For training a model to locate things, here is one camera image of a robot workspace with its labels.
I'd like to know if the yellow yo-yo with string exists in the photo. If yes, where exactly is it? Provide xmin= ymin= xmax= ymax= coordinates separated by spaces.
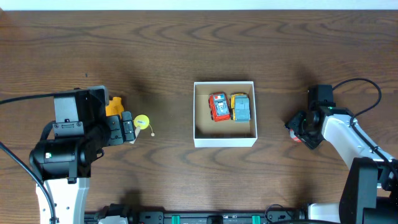
xmin=133 ymin=114 xmax=155 ymax=137

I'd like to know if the red eyeball toy ball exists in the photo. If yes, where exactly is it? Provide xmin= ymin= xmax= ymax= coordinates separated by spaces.
xmin=289 ymin=129 xmax=302 ymax=142

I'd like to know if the orange rubber animal toy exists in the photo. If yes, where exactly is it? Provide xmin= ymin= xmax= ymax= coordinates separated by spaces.
xmin=105 ymin=96 xmax=124 ymax=118

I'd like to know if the yellow grey toy truck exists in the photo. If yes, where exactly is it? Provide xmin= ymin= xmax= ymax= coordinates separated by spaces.
xmin=229 ymin=93 xmax=251 ymax=123

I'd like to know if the red toy fire truck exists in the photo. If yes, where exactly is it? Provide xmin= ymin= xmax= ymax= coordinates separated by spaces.
xmin=208 ymin=92 xmax=231 ymax=122

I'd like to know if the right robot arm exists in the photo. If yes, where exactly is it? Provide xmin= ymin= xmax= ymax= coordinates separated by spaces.
xmin=285 ymin=106 xmax=397 ymax=224

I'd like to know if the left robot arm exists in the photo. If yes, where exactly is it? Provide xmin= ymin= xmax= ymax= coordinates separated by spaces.
xmin=29 ymin=111 xmax=136 ymax=223

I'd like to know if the white cardboard box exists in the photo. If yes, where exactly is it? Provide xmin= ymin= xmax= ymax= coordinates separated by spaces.
xmin=193 ymin=81 xmax=257 ymax=147

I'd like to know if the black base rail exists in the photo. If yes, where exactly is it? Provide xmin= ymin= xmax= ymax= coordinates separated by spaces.
xmin=83 ymin=204 xmax=308 ymax=224

